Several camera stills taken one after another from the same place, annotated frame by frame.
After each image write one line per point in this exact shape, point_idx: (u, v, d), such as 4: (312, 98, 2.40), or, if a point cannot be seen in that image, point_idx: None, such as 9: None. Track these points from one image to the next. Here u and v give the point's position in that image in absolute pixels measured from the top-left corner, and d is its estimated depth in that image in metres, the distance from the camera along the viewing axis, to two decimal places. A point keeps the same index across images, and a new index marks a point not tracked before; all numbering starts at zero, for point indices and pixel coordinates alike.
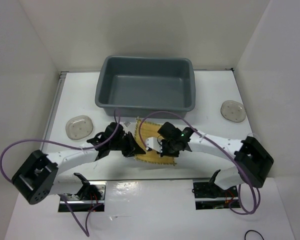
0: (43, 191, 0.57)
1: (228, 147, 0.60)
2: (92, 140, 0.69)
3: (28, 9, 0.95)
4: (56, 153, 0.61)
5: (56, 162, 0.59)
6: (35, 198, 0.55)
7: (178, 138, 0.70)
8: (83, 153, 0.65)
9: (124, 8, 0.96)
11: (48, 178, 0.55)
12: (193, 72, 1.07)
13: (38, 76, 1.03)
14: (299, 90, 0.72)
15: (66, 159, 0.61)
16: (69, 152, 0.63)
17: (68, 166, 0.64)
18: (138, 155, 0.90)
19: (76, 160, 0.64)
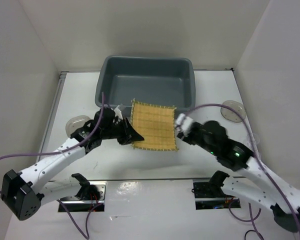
0: (32, 207, 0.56)
1: (291, 198, 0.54)
2: (77, 135, 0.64)
3: (28, 8, 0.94)
4: (32, 168, 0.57)
5: (31, 180, 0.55)
6: (25, 214, 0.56)
7: (229, 156, 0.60)
8: (64, 156, 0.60)
9: (124, 8, 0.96)
11: (23, 202, 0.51)
12: (193, 72, 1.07)
13: (38, 76, 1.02)
14: None
15: (44, 172, 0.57)
16: (46, 162, 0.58)
17: (52, 174, 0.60)
18: (136, 143, 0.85)
19: (59, 166, 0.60)
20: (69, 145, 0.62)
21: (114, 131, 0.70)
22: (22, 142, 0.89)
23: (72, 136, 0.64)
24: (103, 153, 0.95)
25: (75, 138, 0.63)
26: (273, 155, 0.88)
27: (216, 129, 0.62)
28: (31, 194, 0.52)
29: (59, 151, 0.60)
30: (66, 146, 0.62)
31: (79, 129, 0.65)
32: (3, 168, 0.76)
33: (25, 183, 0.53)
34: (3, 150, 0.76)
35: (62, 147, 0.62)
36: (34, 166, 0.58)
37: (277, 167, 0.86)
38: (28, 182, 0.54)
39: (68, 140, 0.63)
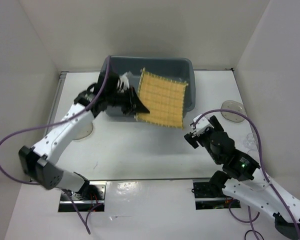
0: (54, 177, 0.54)
1: (293, 208, 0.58)
2: (81, 98, 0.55)
3: (28, 8, 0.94)
4: (43, 141, 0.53)
5: (45, 152, 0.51)
6: (50, 184, 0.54)
7: (235, 167, 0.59)
8: (72, 125, 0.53)
9: (124, 8, 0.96)
11: (44, 174, 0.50)
12: (193, 72, 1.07)
13: (38, 75, 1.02)
14: None
15: (56, 143, 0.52)
16: (55, 134, 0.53)
17: (66, 144, 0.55)
18: (139, 114, 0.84)
19: (70, 134, 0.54)
20: (75, 111, 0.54)
21: (117, 99, 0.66)
22: (22, 142, 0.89)
23: (76, 101, 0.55)
24: (103, 153, 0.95)
25: (80, 102, 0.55)
26: (273, 155, 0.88)
27: (222, 140, 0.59)
28: (50, 166, 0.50)
29: (66, 119, 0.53)
30: (72, 113, 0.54)
31: (81, 93, 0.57)
32: (3, 168, 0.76)
33: (40, 157, 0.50)
34: (3, 150, 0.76)
35: (67, 116, 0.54)
36: (45, 139, 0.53)
37: (277, 167, 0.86)
38: (43, 155, 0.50)
39: (72, 106, 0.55)
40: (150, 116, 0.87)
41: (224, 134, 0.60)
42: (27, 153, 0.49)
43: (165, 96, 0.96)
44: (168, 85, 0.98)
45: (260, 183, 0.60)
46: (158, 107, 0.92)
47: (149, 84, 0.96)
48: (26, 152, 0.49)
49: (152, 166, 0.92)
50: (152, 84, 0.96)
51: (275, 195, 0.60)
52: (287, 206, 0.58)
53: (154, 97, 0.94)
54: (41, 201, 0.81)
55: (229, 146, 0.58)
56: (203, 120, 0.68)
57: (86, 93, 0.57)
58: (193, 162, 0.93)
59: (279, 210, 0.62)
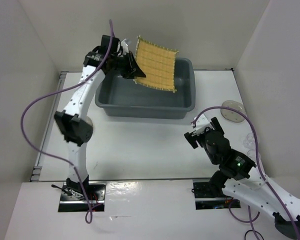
0: (88, 130, 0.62)
1: (290, 206, 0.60)
2: (90, 59, 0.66)
3: (28, 8, 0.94)
4: (70, 104, 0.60)
5: (76, 112, 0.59)
6: (86, 137, 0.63)
7: (232, 166, 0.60)
8: (90, 84, 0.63)
9: (124, 7, 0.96)
11: (81, 128, 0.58)
12: (193, 72, 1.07)
13: (38, 75, 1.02)
14: None
15: (81, 102, 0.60)
16: (79, 95, 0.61)
17: (89, 102, 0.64)
18: (137, 79, 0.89)
19: (90, 93, 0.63)
20: (89, 73, 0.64)
21: (118, 62, 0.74)
22: (22, 142, 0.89)
23: (86, 63, 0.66)
24: (103, 153, 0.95)
25: (90, 64, 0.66)
26: (273, 155, 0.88)
27: (217, 140, 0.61)
28: (83, 121, 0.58)
29: (84, 81, 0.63)
30: (86, 75, 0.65)
31: (88, 55, 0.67)
32: (3, 168, 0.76)
33: (73, 116, 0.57)
34: (3, 150, 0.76)
35: (83, 77, 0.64)
36: (71, 101, 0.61)
37: (277, 166, 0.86)
38: (75, 114, 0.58)
39: (84, 68, 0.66)
40: (147, 81, 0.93)
41: (219, 135, 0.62)
42: (61, 115, 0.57)
43: (160, 61, 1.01)
44: (161, 51, 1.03)
45: (256, 182, 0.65)
46: (152, 72, 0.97)
47: (145, 51, 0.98)
48: (60, 114, 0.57)
49: (152, 167, 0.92)
50: (147, 50, 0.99)
51: (271, 193, 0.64)
52: (283, 204, 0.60)
53: (149, 62, 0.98)
54: (41, 201, 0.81)
55: (224, 145, 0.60)
56: (203, 120, 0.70)
57: (93, 54, 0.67)
58: (193, 162, 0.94)
59: (277, 208, 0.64)
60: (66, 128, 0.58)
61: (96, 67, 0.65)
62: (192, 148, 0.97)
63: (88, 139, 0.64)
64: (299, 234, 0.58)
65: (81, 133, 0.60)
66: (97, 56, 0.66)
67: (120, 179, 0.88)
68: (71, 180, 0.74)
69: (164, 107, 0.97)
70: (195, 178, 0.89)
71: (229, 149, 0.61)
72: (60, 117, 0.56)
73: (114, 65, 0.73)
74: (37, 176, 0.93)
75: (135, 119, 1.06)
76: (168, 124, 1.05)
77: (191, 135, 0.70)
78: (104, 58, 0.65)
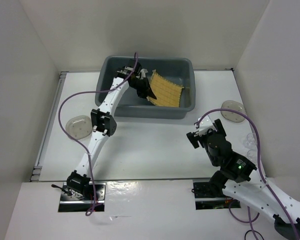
0: (113, 126, 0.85)
1: (289, 208, 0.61)
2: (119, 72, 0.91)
3: (28, 8, 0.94)
4: (103, 104, 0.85)
5: (108, 111, 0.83)
6: (112, 131, 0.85)
7: (233, 168, 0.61)
8: (118, 90, 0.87)
9: (124, 8, 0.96)
11: (110, 122, 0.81)
12: (193, 72, 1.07)
13: (38, 75, 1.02)
14: None
15: (112, 104, 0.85)
16: (110, 98, 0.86)
17: (116, 104, 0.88)
18: (150, 98, 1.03)
19: (118, 98, 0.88)
20: (118, 82, 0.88)
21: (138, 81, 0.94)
22: (22, 142, 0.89)
23: (116, 75, 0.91)
24: (103, 154, 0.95)
25: (119, 76, 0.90)
26: (273, 154, 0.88)
27: (219, 142, 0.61)
28: (112, 117, 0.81)
29: (114, 88, 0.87)
30: (116, 85, 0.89)
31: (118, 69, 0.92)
32: (3, 168, 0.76)
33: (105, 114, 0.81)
34: (3, 150, 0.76)
35: (114, 86, 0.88)
36: (104, 102, 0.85)
37: (277, 166, 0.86)
38: (107, 112, 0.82)
39: (115, 79, 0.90)
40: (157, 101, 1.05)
41: (222, 137, 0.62)
42: (96, 111, 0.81)
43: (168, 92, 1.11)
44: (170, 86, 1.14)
45: (257, 184, 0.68)
46: (161, 98, 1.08)
47: (158, 82, 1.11)
48: (96, 111, 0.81)
49: (152, 167, 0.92)
50: (160, 82, 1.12)
51: (272, 196, 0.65)
52: (283, 206, 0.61)
53: (160, 91, 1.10)
54: (41, 201, 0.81)
55: (226, 148, 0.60)
56: (206, 121, 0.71)
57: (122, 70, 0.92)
58: (192, 162, 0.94)
59: (277, 210, 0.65)
60: (99, 122, 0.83)
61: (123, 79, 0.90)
62: (192, 148, 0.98)
63: (112, 133, 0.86)
64: (299, 237, 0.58)
65: (110, 126, 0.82)
66: (124, 71, 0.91)
67: (120, 179, 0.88)
68: (76, 173, 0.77)
69: (164, 107, 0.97)
70: (195, 178, 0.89)
71: (231, 152, 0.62)
72: (96, 113, 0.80)
73: (135, 82, 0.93)
74: (37, 176, 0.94)
75: (135, 119, 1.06)
76: (168, 124, 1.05)
77: (194, 136, 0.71)
78: (130, 73, 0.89)
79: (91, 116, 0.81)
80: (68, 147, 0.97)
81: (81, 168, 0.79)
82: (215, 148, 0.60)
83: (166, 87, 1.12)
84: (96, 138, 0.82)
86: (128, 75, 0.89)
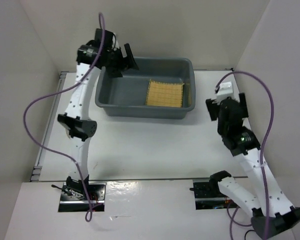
0: (92, 126, 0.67)
1: (274, 201, 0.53)
2: (82, 55, 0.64)
3: (28, 8, 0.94)
4: (70, 106, 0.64)
5: (77, 115, 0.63)
6: (92, 132, 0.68)
7: (235, 137, 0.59)
8: (86, 83, 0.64)
9: (124, 8, 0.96)
11: (84, 127, 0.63)
12: (193, 72, 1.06)
13: (38, 75, 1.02)
14: None
15: (81, 104, 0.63)
16: (77, 96, 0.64)
17: (89, 101, 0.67)
18: (148, 102, 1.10)
19: (88, 93, 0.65)
20: (83, 71, 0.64)
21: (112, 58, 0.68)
22: (22, 142, 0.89)
23: (79, 60, 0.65)
24: (103, 154, 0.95)
25: (83, 61, 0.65)
26: (274, 154, 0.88)
27: (232, 105, 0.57)
28: (85, 121, 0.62)
29: (79, 82, 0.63)
30: (81, 75, 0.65)
31: (80, 49, 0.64)
32: (3, 168, 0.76)
33: (75, 120, 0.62)
34: (3, 150, 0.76)
35: (79, 77, 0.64)
36: (71, 103, 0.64)
37: (277, 166, 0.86)
38: (76, 117, 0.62)
39: (78, 66, 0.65)
40: (156, 103, 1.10)
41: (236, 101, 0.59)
42: (64, 118, 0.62)
43: (168, 93, 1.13)
44: (170, 86, 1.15)
45: (251, 163, 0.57)
46: (160, 101, 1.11)
47: (156, 88, 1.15)
48: (63, 116, 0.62)
49: (152, 167, 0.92)
50: (158, 87, 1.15)
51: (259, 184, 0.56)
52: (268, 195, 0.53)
53: (159, 95, 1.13)
54: (41, 201, 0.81)
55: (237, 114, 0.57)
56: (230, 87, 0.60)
57: (85, 49, 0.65)
58: (192, 162, 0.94)
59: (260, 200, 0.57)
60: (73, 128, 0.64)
61: (90, 64, 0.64)
62: (192, 148, 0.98)
63: (93, 133, 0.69)
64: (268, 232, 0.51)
65: (85, 131, 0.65)
66: (89, 51, 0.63)
67: (120, 179, 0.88)
68: (72, 178, 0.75)
69: (164, 107, 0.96)
70: (195, 178, 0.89)
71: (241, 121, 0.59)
72: (63, 119, 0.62)
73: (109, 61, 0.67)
74: (37, 176, 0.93)
75: (135, 118, 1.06)
76: (168, 124, 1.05)
77: (212, 103, 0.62)
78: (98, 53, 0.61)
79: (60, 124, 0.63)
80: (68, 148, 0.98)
81: (73, 173, 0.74)
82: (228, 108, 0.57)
83: (165, 89, 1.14)
84: (77, 145, 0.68)
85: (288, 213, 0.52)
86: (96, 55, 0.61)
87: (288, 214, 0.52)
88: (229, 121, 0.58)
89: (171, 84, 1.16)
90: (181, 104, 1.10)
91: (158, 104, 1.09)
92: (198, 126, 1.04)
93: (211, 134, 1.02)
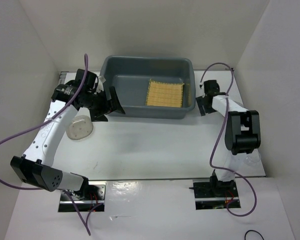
0: (55, 177, 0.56)
1: (234, 107, 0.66)
2: (59, 93, 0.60)
3: (28, 8, 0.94)
4: (32, 146, 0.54)
5: (38, 157, 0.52)
6: (53, 185, 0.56)
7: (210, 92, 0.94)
8: (57, 122, 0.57)
9: (124, 8, 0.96)
11: (44, 177, 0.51)
12: (193, 72, 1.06)
13: (38, 76, 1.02)
14: (299, 91, 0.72)
15: (46, 145, 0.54)
16: (43, 136, 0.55)
17: (56, 143, 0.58)
18: (148, 102, 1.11)
19: (57, 133, 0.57)
20: (58, 108, 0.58)
21: (95, 99, 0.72)
22: (23, 142, 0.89)
23: (54, 98, 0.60)
24: (103, 153, 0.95)
25: (59, 98, 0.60)
26: (274, 154, 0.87)
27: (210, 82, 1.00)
28: (46, 168, 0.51)
29: (50, 119, 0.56)
30: (54, 112, 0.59)
31: (58, 88, 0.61)
32: (3, 168, 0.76)
33: (35, 164, 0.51)
34: (3, 151, 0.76)
35: (50, 115, 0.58)
36: (34, 143, 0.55)
37: (277, 167, 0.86)
38: (37, 160, 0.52)
39: (52, 104, 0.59)
40: (156, 103, 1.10)
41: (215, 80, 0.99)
42: (21, 163, 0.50)
43: (168, 93, 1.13)
44: (169, 86, 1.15)
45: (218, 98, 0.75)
46: (160, 101, 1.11)
47: (155, 88, 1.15)
48: (20, 160, 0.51)
49: (152, 167, 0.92)
50: (158, 87, 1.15)
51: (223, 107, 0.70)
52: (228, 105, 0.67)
53: (159, 95, 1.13)
54: (41, 201, 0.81)
55: (212, 85, 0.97)
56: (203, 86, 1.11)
57: (64, 87, 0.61)
58: (192, 162, 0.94)
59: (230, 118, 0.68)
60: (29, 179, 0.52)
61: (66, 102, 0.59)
62: (191, 148, 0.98)
63: (56, 185, 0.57)
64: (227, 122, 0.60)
65: (46, 184, 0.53)
66: (68, 90, 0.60)
67: (120, 179, 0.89)
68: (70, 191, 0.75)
69: (164, 107, 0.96)
70: (195, 177, 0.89)
71: (218, 90, 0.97)
72: (18, 165, 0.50)
73: (90, 102, 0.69)
74: None
75: (135, 118, 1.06)
76: (168, 124, 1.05)
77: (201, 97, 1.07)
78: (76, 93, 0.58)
79: (14, 169, 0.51)
80: (68, 147, 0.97)
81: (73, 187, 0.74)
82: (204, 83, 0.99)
83: (165, 89, 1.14)
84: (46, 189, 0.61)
85: (246, 117, 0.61)
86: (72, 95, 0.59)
87: (248, 118, 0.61)
88: (207, 91, 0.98)
89: (171, 84, 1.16)
90: (180, 104, 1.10)
91: (158, 104, 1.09)
92: (198, 126, 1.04)
93: (211, 134, 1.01)
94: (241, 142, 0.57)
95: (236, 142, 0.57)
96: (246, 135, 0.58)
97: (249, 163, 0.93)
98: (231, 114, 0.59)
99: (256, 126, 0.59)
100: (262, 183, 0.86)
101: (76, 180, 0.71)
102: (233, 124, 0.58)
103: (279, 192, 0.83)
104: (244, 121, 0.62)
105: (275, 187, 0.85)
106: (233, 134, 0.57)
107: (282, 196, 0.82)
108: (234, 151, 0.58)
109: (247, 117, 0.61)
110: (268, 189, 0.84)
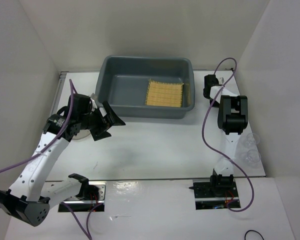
0: (41, 210, 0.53)
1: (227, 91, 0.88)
2: (51, 125, 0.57)
3: (28, 9, 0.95)
4: (19, 181, 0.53)
5: (23, 193, 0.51)
6: (39, 219, 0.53)
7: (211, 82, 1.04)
8: (46, 156, 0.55)
9: (123, 8, 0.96)
11: (27, 212, 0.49)
12: (192, 72, 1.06)
13: (38, 76, 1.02)
14: (299, 91, 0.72)
15: (33, 180, 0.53)
16: (30, 170, 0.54)
17: (45, 176, 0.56)
18: (147, 102, 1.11)
19: (46, 166, 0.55)
20: (47, 141, 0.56)
21: (90, 118, 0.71)
22: (23, 142, 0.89)
23: (46, 129, 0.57)
24: (103, 154, 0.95)
25: (50, 130, 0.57)
26: (274, 154, 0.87)
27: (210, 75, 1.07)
28: (31, 204, 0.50)
29: (39, 153, 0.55)
30: (44, 144, 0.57)
31: (50, 118, 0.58)
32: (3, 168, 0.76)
33: (20, 201, 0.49)
34: (3, 151, 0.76)
35: (40, 147, 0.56)
36: (21, 178, 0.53)
37: (277, 166, 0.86)
38: (21, 197, 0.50)
39: (43, 135, 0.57)
40: (156, 102, 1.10)
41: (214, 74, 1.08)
42: (5, 197, 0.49)
43: (167, 93, 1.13)
44: (169, 86, 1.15)
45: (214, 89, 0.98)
46: (160, 100, 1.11)
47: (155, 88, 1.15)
48: (4, 195, 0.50)
49: (151, 167, 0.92)
50: (158, 88, 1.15)
51: (216, 93, 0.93)
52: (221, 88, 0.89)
53: (158, 95, 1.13)
54: None
55: (212, 78, 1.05)
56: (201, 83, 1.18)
57: (56, 117, 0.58)
58: (192, 162, 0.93)
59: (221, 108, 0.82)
60: (14, 214, 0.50)
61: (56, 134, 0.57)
62: (191, 148, 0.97)
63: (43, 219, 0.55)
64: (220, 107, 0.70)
65: (30, 218, 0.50)
66: (60, 122, 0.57)
67: (119, 179, 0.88)
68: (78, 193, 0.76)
69: (164, 107, 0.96)
70: (195, 177, 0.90)
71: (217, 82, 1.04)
72: (2, 200, 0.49)
73: (84, 123, 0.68)
74: None
75: (135, 119, 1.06)
76: (168, 124, 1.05)
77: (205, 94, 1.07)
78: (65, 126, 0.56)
79: (0, 204, 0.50)
80: (68, 148, 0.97)
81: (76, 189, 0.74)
82: (205, 77, 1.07)
83: (165, 89, 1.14)
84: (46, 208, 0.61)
85: (237, 101, 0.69)
86: (63, 128, 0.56)
87: (238, 103, 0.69)
88: (206, 83, 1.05)
89: (171, 84, 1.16)
90: (180, 104, 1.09)
91: (159, 104, 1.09)
92: (198, 126, 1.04)
93: (211, 134, 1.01)
94: (230, 123, 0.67)
95: (226, 123, 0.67)
96: (236, 117, 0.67)
97: (249, 163, 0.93)
98: (223, 97, 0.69)
99: (244, 109, 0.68)
100: (262, 183, 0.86)
101: (74, 186, 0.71)
102: (224, 105, 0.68)
103: (279, 192, 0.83)
104: (235, 106, 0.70)
105: (275, 187, 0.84)
106: (225, 117, 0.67)
107: (281, 196, 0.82)
108: (227, 132, 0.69)
109: (237, 101, 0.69)
110: (268, 189, 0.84)
